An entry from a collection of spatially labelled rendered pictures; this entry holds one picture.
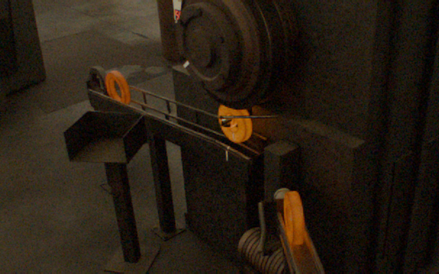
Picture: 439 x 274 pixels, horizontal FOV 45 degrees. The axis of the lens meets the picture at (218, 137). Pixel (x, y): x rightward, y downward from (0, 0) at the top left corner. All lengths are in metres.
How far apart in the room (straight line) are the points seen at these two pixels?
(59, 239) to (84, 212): 0.24
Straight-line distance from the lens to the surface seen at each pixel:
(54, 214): 3.00
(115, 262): 2.57
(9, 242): 2.90
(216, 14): 1.63
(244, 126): 1.84
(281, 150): 1.73
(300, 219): 1.51
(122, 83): 2.57
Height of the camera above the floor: 1.67
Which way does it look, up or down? 29 degrees down
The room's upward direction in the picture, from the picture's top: 4 degrees counter-clockwise
